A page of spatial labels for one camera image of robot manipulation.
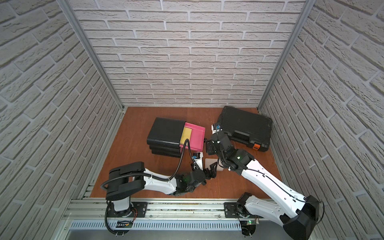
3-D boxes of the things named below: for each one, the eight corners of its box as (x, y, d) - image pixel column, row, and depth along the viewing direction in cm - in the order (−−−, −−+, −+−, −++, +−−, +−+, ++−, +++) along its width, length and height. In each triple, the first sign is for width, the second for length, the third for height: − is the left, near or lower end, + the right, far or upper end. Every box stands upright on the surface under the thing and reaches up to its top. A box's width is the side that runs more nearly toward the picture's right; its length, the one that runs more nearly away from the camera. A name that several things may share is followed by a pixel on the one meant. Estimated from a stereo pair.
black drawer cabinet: (153, 155, 94) (146, 140, 80) (161, 133, 106) (156, 117, 92) (180, 159, 93) (177, 145, 79) (185, 136, 104) (184, 120, 90)
